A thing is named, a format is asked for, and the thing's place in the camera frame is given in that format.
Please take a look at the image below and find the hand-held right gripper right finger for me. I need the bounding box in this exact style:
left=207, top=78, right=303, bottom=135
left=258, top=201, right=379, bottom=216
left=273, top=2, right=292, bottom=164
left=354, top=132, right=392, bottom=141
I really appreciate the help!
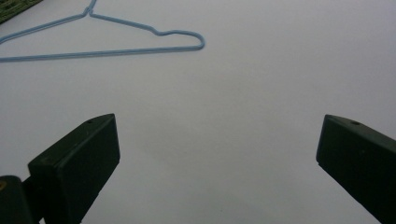
left=316, top=114, right=396, bottom=224

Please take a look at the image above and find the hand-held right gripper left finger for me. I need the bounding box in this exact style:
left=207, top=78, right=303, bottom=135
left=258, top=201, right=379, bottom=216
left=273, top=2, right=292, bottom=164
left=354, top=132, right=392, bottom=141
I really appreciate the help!
left=21, top=113, right=121, bottom=224

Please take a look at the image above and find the dark green patterned cloth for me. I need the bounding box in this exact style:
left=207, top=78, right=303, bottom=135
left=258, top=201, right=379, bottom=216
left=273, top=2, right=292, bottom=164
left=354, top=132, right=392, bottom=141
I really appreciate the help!
left=0, top=0, right=44, bottom=25

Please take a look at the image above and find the blue wire clothes hanger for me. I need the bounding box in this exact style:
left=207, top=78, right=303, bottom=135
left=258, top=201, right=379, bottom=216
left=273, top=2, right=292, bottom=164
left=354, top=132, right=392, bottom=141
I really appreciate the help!
left=0, top=0, right=206, bottom=63

